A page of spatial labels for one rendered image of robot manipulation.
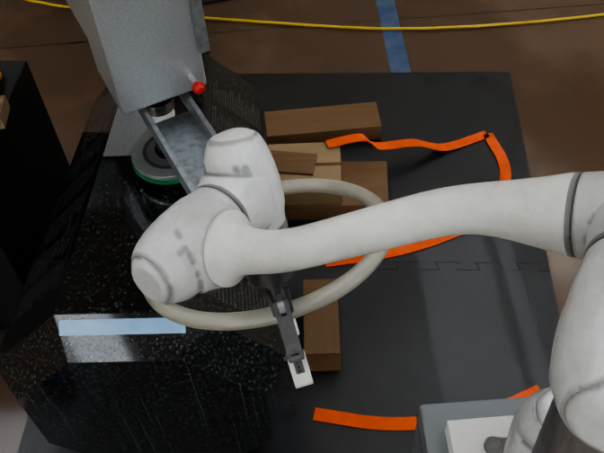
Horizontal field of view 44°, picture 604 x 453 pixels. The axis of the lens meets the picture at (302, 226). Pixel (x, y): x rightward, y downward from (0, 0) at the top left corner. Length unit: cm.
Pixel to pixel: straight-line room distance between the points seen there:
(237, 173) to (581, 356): 54
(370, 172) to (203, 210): 207
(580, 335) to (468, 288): 206
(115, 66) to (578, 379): 129
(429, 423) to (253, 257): 81
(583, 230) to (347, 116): 245
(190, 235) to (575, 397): 49
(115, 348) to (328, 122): 170
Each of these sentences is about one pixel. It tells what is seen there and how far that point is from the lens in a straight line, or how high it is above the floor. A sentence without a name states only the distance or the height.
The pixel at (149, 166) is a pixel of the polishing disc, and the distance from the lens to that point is 204.
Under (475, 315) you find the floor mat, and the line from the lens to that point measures 273.
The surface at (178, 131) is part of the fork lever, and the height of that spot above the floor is 105.
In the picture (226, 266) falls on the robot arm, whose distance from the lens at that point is 95.
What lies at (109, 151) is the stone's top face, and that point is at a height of 80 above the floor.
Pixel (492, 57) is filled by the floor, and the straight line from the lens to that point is 378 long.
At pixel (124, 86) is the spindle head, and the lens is 178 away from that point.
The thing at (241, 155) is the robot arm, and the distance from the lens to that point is 105.
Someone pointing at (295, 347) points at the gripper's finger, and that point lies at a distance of 116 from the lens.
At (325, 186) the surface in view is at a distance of 156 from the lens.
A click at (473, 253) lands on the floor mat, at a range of 289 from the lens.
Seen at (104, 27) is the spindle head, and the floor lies 135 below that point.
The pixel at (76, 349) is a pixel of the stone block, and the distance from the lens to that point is 188.
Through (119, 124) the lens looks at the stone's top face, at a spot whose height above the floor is 80.
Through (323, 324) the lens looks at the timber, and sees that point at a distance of 253.
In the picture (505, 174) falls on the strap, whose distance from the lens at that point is 318.
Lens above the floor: 228
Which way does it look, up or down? 50 degrees down
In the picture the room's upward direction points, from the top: 4 degrees counter-clockwise
